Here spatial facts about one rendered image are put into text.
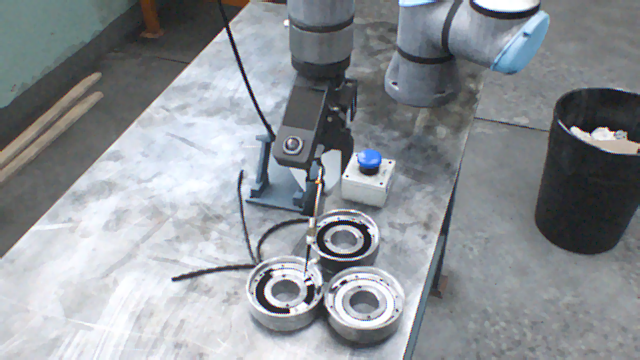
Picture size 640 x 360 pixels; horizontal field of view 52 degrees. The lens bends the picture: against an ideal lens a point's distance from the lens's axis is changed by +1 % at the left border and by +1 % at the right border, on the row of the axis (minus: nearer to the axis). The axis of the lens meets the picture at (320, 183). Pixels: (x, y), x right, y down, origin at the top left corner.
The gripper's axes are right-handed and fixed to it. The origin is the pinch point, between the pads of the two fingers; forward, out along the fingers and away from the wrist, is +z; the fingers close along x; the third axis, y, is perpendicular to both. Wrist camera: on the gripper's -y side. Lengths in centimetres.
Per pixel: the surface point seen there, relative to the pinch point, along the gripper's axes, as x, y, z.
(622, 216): -66, 96, 76
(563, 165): -45, 96, 61
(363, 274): -8.0, -4.1, 10.2
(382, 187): -7.0, 12.9, 8.8
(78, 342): 25.5, -23.1, 13.2
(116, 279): 26.2, -12.3, 13.2
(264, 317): 2.6, -14.8, 10.1
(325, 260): -2.3, -3.3, 9.9
